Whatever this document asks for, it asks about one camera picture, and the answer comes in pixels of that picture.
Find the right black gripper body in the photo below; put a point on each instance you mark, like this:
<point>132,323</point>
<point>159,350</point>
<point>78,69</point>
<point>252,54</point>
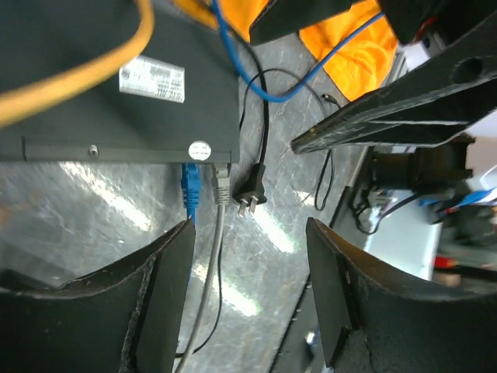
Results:
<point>427,28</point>

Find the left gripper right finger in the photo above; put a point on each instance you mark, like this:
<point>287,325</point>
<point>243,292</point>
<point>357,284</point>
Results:
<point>374,317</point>

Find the black network switch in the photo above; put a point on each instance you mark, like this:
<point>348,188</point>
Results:
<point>176,102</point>

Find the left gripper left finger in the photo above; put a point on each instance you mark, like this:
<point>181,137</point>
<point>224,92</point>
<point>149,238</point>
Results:
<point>124,317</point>

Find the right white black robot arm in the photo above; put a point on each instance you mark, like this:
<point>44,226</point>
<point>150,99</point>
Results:
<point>423,171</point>

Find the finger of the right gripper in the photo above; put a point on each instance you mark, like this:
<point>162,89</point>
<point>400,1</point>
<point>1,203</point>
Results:
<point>279,18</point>
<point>429,106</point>

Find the orange Mickey Mouse pillowcase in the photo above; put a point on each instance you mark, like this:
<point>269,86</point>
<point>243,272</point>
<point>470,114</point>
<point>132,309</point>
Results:
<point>358,67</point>

